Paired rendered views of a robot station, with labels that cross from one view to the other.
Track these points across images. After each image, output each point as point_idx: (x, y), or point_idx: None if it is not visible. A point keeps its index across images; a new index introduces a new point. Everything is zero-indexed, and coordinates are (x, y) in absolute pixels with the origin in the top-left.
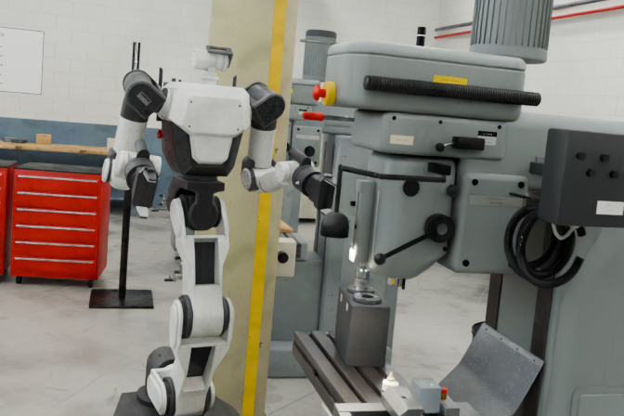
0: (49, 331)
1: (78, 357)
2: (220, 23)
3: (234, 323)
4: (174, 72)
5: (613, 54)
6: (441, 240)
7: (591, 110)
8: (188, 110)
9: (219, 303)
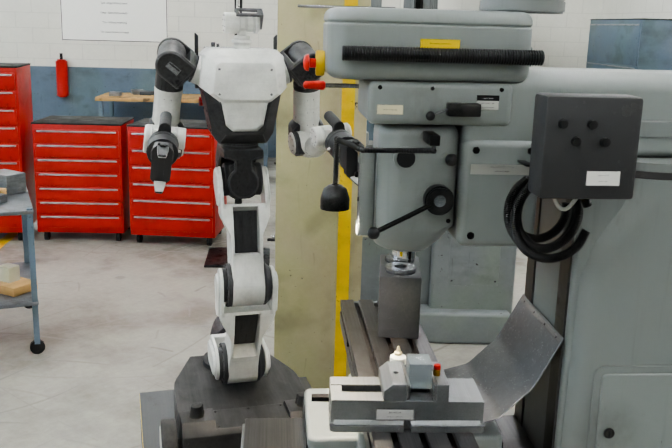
0: (162, 291)
1: (186, 318)
2: None
3: (320, 287)
4: None
5: None
6: (440, 212)
7: None
8: (217, 77)
9: (260, 271)
